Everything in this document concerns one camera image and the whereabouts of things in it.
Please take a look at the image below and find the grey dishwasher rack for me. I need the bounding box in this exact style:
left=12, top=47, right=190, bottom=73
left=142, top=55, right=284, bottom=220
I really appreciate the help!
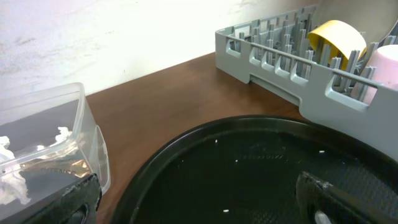
left=214, top=4, right=398, bottom=162

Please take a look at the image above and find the white napkin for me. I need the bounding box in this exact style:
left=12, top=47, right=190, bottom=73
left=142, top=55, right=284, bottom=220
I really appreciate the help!
left=1, top=136, right=30, bottom=205
left=36, top=127, right=78, bottom=155

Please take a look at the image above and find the white round plate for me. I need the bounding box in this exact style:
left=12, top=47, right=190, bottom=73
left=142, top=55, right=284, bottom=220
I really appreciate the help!
left=312, top=0, right=398, bottom=44

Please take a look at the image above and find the round black tray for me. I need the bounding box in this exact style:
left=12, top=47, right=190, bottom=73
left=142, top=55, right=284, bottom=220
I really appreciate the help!
left=111, top=115, right=397, bottom=223

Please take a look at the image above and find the pink plastic cup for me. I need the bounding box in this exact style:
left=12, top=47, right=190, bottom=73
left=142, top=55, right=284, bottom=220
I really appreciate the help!
left=351, top=45, right=397, bottom=104

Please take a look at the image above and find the gold foil wrapper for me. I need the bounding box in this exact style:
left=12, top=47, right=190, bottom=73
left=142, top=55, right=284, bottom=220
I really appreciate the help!
left=20, top=154, right=91, bottom=178

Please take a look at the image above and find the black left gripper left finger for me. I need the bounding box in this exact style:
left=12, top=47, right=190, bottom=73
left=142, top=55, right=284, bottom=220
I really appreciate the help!
left=23, top=174, right=102, bottom=224

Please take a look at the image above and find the yellow bowl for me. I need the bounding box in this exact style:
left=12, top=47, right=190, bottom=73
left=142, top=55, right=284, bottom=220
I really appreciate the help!
left=307, top=20, right=366, bottom=70

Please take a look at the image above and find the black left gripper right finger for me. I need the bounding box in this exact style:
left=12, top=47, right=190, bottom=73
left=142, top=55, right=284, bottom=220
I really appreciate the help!
left=295, top=172, right=397, bottom=224

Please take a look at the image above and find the clear plastic bin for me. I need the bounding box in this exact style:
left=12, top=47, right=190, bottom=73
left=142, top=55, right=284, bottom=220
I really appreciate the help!
left=1, top=83, right=111, bottom=223

